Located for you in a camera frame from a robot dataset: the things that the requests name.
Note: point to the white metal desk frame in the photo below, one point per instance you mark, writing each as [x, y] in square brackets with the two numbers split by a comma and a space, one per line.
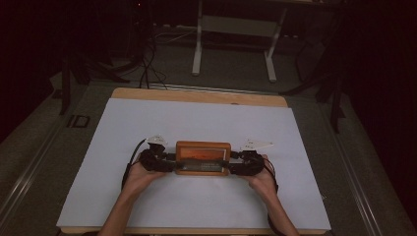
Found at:
[237, 26]

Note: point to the person's right hand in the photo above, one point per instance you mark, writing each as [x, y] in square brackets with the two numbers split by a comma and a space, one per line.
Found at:
[262, 183]

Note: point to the person's left hand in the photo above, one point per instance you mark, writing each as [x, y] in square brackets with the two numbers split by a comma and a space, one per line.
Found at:
[141, 180]

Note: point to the white table mat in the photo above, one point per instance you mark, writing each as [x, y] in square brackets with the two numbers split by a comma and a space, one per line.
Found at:
[196, 121]

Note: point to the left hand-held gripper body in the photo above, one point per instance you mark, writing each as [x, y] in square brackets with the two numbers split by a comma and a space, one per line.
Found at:
[157, 162]

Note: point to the metal floor rail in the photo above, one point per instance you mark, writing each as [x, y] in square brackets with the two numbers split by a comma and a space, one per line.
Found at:
[26, 177]
[357, 177]

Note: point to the black metal stand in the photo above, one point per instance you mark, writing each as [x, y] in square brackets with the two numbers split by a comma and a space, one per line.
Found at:
[65, 85]

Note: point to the orange rectangular box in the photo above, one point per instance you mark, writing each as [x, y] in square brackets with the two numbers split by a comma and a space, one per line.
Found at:
[203, 157]

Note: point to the wooden table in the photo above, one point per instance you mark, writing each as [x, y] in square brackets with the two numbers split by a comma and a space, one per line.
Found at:
[196, 95]

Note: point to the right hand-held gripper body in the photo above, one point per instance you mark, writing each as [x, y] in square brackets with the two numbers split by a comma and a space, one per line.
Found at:
[250, 164]

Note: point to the small black floor bracket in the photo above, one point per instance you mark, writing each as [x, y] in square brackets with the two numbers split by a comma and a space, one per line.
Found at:
[78, 121]

